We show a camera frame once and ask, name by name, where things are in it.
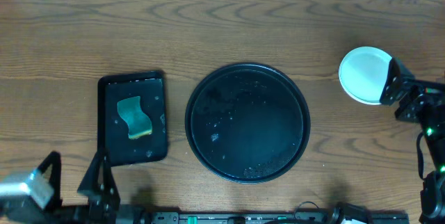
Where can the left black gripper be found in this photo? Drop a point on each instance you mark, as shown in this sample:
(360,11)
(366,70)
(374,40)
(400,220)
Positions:
(74,210)

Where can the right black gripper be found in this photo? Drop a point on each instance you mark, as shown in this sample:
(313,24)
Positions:
(420,94)

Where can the mint green plate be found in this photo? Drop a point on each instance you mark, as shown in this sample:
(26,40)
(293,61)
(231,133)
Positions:
(363,73)

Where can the green yellow sponge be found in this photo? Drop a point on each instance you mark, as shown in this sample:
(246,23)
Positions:
(139,123)

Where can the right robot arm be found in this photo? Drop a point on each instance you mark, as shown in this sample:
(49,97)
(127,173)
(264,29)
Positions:
(432,194)

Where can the black rectangular tray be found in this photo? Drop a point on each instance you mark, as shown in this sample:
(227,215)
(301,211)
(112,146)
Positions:
(112,133)

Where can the round black tray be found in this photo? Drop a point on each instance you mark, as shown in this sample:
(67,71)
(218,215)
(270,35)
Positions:
(247,123)

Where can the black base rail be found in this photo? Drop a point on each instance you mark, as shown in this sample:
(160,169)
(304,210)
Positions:
(306,212)

